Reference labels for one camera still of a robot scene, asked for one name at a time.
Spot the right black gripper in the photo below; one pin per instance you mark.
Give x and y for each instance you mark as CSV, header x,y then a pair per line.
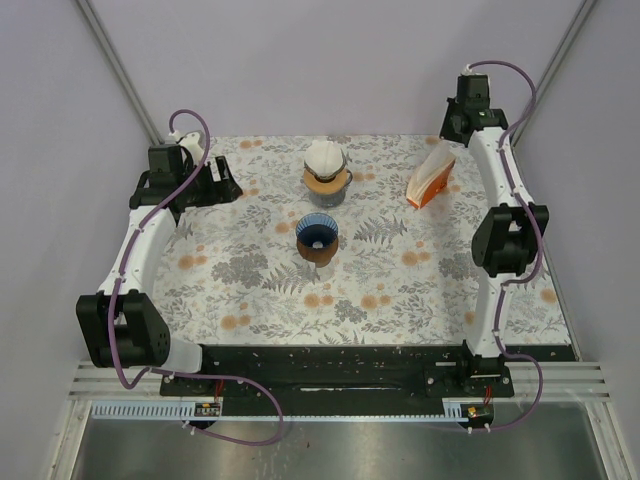
x,y
445,133

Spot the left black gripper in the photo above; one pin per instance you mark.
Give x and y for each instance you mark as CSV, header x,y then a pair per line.
x,y
225,188

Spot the paper coffee filter pack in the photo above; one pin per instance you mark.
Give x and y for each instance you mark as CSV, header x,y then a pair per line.
x,y
431,177

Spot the white paper coffee filter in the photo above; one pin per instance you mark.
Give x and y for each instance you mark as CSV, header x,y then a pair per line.
x,y
323,150

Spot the glass coffee server carafe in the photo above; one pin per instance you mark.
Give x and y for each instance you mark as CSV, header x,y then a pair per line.
x,y
331,194

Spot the clear ribbed glass dripper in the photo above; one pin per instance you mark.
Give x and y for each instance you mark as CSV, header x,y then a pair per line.
x,y
324,171

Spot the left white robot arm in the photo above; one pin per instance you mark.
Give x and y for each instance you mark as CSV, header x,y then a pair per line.
x,y
120,320

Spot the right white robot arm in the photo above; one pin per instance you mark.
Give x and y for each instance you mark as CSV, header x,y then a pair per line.
x,y
507,247

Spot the floral patterned table mat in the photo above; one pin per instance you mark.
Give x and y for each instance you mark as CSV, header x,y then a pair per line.
x,y
231,273

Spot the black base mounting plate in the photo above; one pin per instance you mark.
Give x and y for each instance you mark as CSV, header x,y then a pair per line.
x,y
343,381

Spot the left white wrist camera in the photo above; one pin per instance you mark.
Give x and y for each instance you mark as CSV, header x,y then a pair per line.
x,y
194,142

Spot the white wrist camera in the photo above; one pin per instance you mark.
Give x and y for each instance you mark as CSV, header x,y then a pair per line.
x,y
470,71
194,142

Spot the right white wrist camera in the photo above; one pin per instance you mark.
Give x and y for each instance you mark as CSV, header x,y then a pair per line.
x,y
470,71

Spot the white slotted cable duct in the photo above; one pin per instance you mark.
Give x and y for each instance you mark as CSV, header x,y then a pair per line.
x,y
195,411

